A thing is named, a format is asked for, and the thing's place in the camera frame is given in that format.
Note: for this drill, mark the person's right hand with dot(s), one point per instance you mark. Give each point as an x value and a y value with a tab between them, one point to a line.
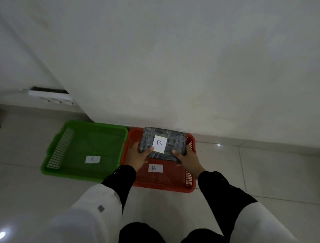
191	162

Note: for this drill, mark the person's left hand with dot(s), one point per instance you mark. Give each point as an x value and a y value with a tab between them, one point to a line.
135	156

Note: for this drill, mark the grey block labelled B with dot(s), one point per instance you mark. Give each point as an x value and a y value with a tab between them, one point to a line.
173	140

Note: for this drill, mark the red plastic basket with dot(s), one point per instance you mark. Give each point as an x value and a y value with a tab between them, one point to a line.
162	180

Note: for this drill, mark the green plastic basket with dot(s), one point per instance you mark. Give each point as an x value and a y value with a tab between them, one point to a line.
95	142

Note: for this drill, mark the person's right forearm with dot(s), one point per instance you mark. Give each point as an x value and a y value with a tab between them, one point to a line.
225	197

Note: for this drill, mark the person's left forearm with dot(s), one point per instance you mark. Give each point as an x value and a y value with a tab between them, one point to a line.
95	215

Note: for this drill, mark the person's right leg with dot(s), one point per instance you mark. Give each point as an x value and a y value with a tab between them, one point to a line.
202	237

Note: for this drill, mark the person's leg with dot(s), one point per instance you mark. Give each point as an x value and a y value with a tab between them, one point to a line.
140	234
202	237

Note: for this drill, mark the person's left leg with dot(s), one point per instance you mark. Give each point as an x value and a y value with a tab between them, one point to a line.
140	234

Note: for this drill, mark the white power strip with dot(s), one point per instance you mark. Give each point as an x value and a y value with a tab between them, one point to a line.
50	95

